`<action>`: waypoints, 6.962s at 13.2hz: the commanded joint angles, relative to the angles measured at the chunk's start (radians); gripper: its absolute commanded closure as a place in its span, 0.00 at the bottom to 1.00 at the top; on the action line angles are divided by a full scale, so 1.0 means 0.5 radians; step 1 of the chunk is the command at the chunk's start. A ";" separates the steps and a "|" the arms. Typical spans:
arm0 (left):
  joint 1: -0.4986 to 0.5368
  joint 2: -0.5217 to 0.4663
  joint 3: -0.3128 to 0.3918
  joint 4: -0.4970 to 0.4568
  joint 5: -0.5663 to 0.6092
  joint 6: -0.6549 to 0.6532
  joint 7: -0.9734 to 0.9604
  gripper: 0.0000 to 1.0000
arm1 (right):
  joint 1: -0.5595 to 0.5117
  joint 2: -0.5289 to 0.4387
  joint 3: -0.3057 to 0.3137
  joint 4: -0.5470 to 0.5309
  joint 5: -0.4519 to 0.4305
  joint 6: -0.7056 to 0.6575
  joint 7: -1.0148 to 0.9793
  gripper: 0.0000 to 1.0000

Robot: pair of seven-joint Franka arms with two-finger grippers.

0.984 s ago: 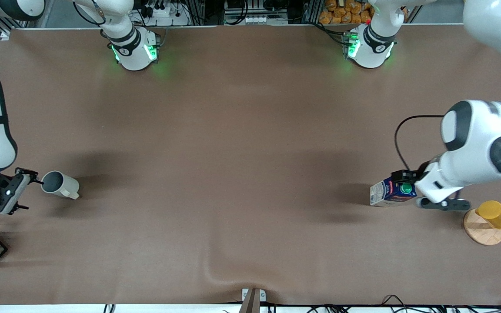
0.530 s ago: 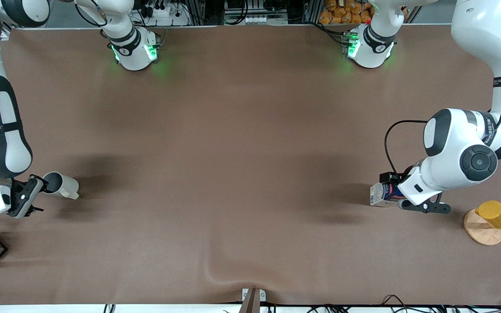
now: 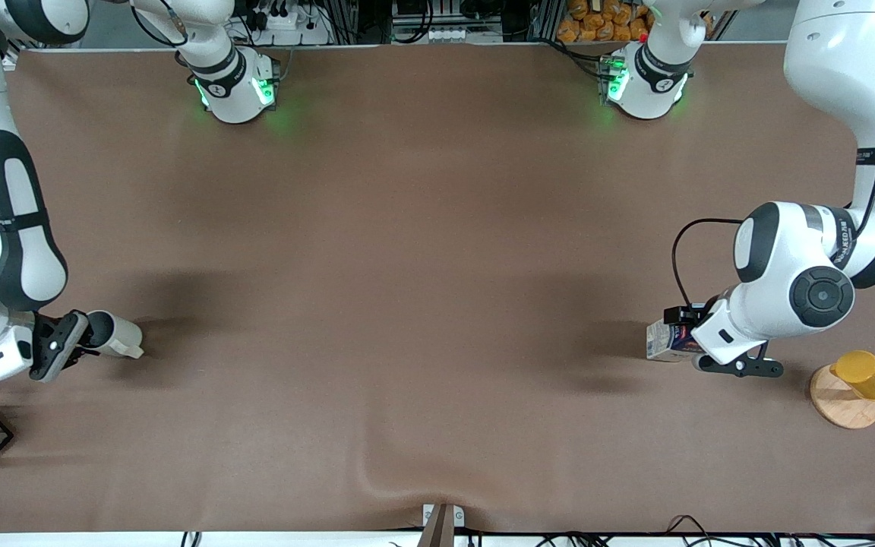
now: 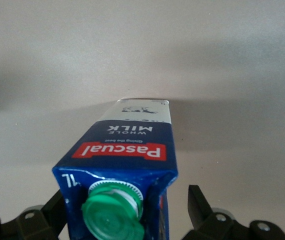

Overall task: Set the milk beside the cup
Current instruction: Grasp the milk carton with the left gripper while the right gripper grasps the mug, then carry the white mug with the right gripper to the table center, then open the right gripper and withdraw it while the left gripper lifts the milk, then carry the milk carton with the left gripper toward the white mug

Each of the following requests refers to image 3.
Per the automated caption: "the blue milk carton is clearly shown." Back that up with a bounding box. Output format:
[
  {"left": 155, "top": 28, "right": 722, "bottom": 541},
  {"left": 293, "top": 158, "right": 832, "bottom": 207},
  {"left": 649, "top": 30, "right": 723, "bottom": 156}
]
[{"left": 645, "top": 319, "right": 705, "bottom": 363}]

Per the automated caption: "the white mug with grey inside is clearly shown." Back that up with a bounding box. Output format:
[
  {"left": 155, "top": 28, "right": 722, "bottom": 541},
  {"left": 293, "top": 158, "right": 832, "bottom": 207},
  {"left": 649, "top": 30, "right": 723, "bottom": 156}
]
[{"left": 82, "top": 309, "right": 145, "bottom": 361}]

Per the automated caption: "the yellow cup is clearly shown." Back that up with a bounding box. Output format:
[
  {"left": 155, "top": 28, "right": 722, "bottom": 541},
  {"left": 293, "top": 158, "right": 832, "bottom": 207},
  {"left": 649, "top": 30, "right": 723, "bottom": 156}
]
[{"left": 829, "top": 349, "right": 875, "bottom": 402}]

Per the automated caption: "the wooden mug stand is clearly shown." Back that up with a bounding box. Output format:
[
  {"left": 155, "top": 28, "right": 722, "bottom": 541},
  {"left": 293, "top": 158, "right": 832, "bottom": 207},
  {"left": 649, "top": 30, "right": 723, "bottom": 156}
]
[{"left": 809, "top": 363, "right": 875, "bottom": 431}]

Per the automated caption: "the brown table cover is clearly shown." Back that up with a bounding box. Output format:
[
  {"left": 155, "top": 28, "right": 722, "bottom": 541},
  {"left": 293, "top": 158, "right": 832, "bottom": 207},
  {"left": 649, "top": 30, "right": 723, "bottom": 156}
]
[{"left": 0, "top": 42, "right": 875, "bottom": 534}]

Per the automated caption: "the bag of orange buns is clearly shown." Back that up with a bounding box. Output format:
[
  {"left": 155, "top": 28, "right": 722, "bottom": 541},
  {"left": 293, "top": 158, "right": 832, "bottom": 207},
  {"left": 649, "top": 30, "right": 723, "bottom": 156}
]
[{"left": 556, "top": 0, "right": 655, "bottom": 43}]

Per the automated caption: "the long white power strip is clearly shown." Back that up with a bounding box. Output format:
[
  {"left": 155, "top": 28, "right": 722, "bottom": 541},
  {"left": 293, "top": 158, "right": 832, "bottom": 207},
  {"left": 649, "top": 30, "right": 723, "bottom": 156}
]
[{"left": 428, "top": 26, "right": 504, "bottom": 45}]

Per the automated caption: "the white power strip with plugs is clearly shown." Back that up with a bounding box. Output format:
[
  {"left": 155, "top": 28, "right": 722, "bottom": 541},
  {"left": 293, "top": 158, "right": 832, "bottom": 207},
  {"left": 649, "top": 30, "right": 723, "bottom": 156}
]
[{"left": 244, "top": 0, "right": 333, "bottom": 46}]

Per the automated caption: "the black base cable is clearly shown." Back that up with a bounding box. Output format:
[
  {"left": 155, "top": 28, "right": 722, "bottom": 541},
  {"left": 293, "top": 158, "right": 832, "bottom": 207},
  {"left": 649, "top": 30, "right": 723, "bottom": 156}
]
[{"left": 538, "top": 36, "right": 607, "bottom": 81}]

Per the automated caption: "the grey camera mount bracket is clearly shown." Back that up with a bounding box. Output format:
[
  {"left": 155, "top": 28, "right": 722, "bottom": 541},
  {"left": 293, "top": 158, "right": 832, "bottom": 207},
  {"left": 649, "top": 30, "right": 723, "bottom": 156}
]
[{"left": 417, "top": 502, "right": 466, "bottom": 547}]

